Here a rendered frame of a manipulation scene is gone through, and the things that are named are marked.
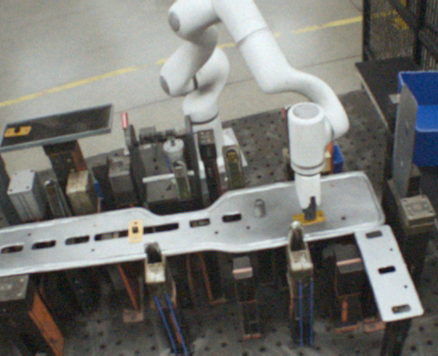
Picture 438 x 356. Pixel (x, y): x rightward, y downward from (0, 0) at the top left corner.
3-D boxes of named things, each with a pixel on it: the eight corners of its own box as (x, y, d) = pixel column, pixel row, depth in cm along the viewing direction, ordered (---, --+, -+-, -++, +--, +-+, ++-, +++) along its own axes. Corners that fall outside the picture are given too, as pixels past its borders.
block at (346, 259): (330, 336, 154) (335, 277, 136) (323, 305, 163) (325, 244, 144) (363, 330, 154) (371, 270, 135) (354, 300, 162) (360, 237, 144)
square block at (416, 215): (393, 303, 159) (407, 219, 135) (385, 282, 165) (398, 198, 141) (418, 297, 159) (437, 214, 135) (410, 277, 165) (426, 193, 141)
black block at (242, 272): (241, 346, 156) (229, 286, 137) (236, 316, 164) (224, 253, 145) (268, 342, 156) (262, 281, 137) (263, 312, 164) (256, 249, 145)
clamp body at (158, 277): (165, 359, 156) (136, 288, 133) (163, 325, 165) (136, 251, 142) (196, 355, 156) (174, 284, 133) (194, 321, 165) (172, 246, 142)
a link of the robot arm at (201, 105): (178, 112, 198) (164, 57, 181) (224, 91, 202) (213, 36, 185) (194, 130, 190) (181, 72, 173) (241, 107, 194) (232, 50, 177)
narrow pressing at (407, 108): (402, 207, 147) (415, 103, 124) (390, 179, 155) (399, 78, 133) (405, 207, 147) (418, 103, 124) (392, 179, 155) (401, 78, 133)
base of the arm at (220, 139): (177, 145, 214) (168, 107, 201) (224, 129, 216) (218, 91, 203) (192, 177, 201) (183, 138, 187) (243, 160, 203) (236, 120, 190)
